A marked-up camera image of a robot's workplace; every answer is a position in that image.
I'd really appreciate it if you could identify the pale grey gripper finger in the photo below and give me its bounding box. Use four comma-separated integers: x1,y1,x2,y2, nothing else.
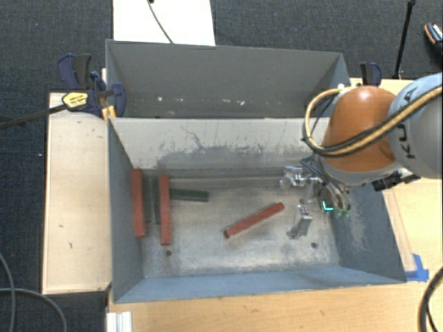
279,165,313,189
286,204,314,240

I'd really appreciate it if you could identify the red-brown flat block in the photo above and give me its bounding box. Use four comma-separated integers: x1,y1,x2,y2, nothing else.
223,202,286,240
158,174,173,246
131,168,147,239

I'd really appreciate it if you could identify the grey metal bin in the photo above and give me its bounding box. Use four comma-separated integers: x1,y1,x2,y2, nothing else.
105,39,408,304

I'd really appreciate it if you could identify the pale wood board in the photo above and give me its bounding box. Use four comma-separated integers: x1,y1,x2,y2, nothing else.
41,91,114,295

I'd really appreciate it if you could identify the black cylinder on white bracket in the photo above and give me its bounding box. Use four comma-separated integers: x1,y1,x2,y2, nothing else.
371,169,417,192

